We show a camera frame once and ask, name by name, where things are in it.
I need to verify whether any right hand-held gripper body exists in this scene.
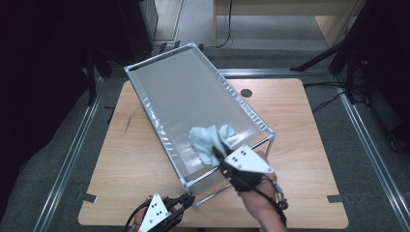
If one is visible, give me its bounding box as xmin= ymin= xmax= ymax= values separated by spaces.
xmin=220 ymin=143 xmax=276 ymax=193

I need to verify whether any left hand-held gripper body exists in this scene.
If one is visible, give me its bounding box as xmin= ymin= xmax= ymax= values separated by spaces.
xmin=137 ymin=192 xmax=184 ymax=232

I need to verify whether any light blue cloth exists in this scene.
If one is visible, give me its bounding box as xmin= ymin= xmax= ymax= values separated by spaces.
xmin=188 ymin=124 xmax=238 ymax=167

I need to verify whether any silver two-tier shelf rack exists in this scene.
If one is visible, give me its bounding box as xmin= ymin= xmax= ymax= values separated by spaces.
xmin=124 ymin=42 xmax=278 ymax=207

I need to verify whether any person's left hand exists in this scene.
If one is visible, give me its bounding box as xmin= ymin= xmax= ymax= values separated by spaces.
xmin=132 ymin=205 xmax=150 ymax=232

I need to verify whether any person's right hand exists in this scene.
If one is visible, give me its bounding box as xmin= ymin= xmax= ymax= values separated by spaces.
xmin=238 ymin=151 xmax=279 ymax=222

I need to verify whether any grey tape strip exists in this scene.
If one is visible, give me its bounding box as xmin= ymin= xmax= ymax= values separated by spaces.
xmin=326 ymin=193 xmax=344 ymax=204
xmin=76 ymin=191 xmax=98 ymax=204

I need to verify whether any black floor tape strip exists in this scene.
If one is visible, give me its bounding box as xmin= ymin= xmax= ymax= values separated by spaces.
xmin=103 ymin=105 xmax=116 ymax=125

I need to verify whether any black tripod stand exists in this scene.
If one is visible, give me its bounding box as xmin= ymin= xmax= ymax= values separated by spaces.
xmin=289 ymin=0 xmax=388 ymax=105
xmin=84 ymin=46 xmax=148 ymax=107

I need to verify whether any light wooden board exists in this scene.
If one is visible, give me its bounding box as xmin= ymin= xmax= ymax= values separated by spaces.
xmin=154 ymin=0 xmax=185 ymax=43

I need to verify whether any black computer tower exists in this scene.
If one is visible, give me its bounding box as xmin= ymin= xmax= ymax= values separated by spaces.
xmin=117 ymin=0 xmax=159 ymax=62

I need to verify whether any light wooden desk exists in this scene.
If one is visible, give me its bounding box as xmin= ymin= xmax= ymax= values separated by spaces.
xmin=212 ymin=0 xmax=366 ymax=48

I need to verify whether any dark curtain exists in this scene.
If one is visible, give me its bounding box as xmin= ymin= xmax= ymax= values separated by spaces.
xmin=0 ymin=0 xmax=124 ymax=220

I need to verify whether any left hand-held gripper cable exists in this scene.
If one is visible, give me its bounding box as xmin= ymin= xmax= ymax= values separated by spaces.
xmin=124 ymin=196 xmax=153 ymax=232

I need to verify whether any hand-held gripper cable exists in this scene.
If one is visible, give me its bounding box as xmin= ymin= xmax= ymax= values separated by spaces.
xmin=254 ymin=178 xmax=290 ymax=226
xmin=124 ymin=196 xmax=153 ymax=232

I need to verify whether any right hand-held gripper cable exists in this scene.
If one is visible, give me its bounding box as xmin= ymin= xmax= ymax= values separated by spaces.
xmin=254 ymin=178 xmax=290 ymax=226

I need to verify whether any metal floor rail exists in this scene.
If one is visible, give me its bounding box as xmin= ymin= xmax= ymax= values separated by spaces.
xmin=337 ymin=86 xmax=410 ymax=232
xmin=32 ymin=76 xmax=105 ymax=232
xmin=107 ymin=66 xmax=335 ymax=79

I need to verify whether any black floor cable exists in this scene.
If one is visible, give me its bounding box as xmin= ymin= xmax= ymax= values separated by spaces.
xmin=311 ymin=93 xmax=344 ymax=114
xmin=303 ymin=80 xmax=347 ymax=89

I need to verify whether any black hanging cable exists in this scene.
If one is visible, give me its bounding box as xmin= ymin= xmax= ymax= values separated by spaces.
xmin=215 ymin=0 xmax=235 ymax=49

